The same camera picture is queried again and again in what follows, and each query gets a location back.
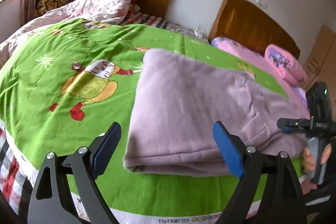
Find green cartoon blanket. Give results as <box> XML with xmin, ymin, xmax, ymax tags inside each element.
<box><xmin>0</xmin><ymin>17</ymin><xmax>305</xmax><ymax>217</ymax></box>

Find folded pink floral quilt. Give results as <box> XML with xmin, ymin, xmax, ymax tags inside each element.
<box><xmin>264</xmin><ymin>44</ymin><xmax>308</xmax><ymax>87</ymax></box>

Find small purple pillow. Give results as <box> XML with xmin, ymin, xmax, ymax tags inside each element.
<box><xmin>292</xmin><ymin>87</ymin><xmax>308</xmax><ymax>109</ymax></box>

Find white wall socket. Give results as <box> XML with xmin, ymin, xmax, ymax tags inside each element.
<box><xmin>256</xmin><ymin>0</ymin><xmax>268</xmax><ymax>9</ymax></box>

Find pink bed sheet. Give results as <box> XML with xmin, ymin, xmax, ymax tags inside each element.
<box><xmin>209</xmin><ymin>36</ymin><xmax>329</xmax><ymax>196</ymax></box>

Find red plaid bed sheet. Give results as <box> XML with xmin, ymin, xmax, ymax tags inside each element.
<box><xmin>1</xmin><ymin>121</ymin><xmax>33</xmax><ymax>222</ymax></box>

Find floral covered nightstand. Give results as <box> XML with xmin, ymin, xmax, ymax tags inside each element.
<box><xmin>165</xmin><ymin>22</ymin><xmax>209</xmax><ymax>44</ymax></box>

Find beige wooden wardrobe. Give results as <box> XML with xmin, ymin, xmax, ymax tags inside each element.
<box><xmin>303</xmin><ymin>26</ymin><xmax>336</xmax><ymax>114</ymax></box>

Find pink satin quilt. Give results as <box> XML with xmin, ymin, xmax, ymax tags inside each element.
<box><xmin>1</xmin><ymin>0</ymin><xmax>130</xmax><ymax>66</ymax></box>

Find yellow brown patterned cloth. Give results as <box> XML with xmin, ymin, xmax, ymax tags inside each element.
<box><xmin>34</xmin><ymin>0</ymin><xmax>67</xmax><ymax>17</ymax></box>

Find right brown padded headboard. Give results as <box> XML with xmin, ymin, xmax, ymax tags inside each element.
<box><xmin>209</xmin><ymin>0</ymin><xmax>300</xmax><ymax>59</ymax></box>

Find person's right hand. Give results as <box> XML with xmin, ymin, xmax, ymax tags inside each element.
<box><xmin>302</xmin><ymin>143</ymin><xmax>332</xmax><ymax>173</ymax></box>

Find white power strip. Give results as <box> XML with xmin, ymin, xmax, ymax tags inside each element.
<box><xmin>194</xmin><ymin>24</ymin><xmax>208</xmax><ymax>41</ymax></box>

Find lilac fleece pants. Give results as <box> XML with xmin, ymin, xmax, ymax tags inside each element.
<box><xmin>123</xmin><ymin>49</ymin><xmax>308</xmax><ymax>177</ymax></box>

